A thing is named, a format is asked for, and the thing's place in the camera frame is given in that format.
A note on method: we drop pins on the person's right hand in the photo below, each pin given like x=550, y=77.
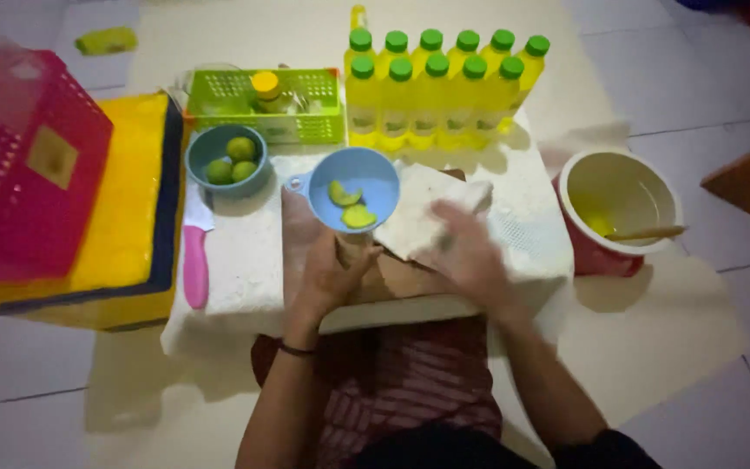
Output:
x=472, y=260

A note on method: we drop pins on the green lime slice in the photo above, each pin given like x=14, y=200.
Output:
x=344, y=194
x=358, y=217

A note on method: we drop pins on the person's right fingers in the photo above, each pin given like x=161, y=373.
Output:
x=452, y=221

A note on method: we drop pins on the cream floor mat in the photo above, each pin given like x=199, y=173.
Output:
x=642, y=339

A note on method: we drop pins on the green plastic basket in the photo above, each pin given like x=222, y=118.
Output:
x=316, y=124

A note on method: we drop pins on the whole green lime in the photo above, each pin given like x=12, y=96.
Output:
x=245, y=171
x=241, y=149
x=219, y=172

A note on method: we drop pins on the yellow juice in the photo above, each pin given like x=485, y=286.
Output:
x=599, y=225

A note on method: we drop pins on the dark red patterned skirt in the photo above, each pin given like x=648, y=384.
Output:
x=407, y=384

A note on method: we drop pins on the person's left hand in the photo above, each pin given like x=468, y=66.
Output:
x=326, y=277

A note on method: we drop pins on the pink plastic basket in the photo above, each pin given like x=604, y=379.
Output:
x=4, y=215

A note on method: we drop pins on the group of green capped bottles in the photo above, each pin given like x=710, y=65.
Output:
x=427, y=104

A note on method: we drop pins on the yellow green sponge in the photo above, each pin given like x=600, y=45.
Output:
x=107, y=41

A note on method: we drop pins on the red bucket with cream inside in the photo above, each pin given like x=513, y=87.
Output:
x=622, y=182

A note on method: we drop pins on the glass jar with yellow lid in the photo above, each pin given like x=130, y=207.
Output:
x=265, y=86

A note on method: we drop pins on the black shirt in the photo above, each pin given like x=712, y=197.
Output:
x=453, y=453

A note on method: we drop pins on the uncapped yellow bottle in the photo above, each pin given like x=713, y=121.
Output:
x=358, y=16

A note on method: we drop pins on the yellow box with dark trim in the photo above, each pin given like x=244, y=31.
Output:
x=127, y=195

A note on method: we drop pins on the white cloth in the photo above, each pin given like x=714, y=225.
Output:
x=414, y=208

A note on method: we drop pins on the light blue plastic funnel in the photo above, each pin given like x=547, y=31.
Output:
x=375, y=179

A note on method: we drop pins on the clear glass measuring jug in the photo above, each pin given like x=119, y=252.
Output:
x=209, y=98

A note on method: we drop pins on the teal bowl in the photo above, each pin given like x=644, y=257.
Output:
x=202, y=146

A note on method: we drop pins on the white covered low table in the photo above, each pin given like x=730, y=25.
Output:
x=245, y=260

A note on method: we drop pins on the wooden spoon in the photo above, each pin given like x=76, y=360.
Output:
x=648, y=233

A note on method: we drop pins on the brown wooden cutting board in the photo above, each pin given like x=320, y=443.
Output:
x=394, y=283

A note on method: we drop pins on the black wrist band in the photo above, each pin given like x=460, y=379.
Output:
x=293, y=350

